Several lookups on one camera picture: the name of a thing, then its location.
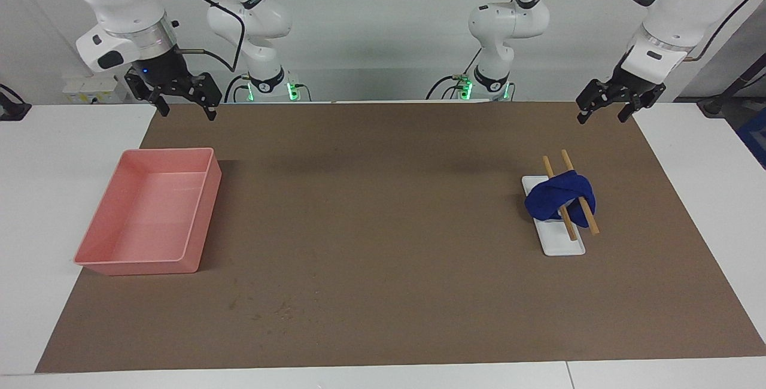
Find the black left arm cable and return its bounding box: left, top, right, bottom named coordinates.
left=682, top=0, right=756, bottom=62

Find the blue towel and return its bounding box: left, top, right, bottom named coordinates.
left=525, top=170, right=597, bottom=226

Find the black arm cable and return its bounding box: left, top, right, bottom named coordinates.
left=682, top=0, right=756, bottom=62
left=162, top=0, right=246, bottom=74

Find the wooden rack rod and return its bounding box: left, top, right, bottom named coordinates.
left=561, top=150, right=600, bottom=235
left=542, top=156, right=579, bottom=241

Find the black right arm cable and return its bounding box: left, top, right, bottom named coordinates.
left=162, top=0, right=246, bottom=74

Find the black clamp mount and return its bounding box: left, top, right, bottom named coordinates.
left=0, top=84, right=32, bottom=121

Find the blue crate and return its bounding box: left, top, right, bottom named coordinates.
left=737, top=108, right=766, bottom=169

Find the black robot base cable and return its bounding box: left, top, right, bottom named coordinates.
left=224, top=74, right=252, bottom=103
left=425, top=48, right=481, bottom=101

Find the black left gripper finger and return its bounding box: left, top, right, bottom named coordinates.
left=576, top=79, right=624, bottom=125
left=618, top=94, right=656, bottom=123

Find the white towel rack base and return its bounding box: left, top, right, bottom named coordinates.
left=521, top=175, right=586, bottom=257

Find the black tripod leg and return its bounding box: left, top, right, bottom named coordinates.
left=697, top=54, right=766, bottom=117

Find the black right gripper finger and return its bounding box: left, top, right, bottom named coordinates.
left=180, top=72, right=224, bottom=121
left=124, top=69, right=171, bottom=117

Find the pink plastic bin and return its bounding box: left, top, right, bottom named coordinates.
left=73, top=147, right=223, bottom=276

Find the brown table mat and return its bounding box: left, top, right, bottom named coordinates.
left=35, top=102, right=766, bottom=373

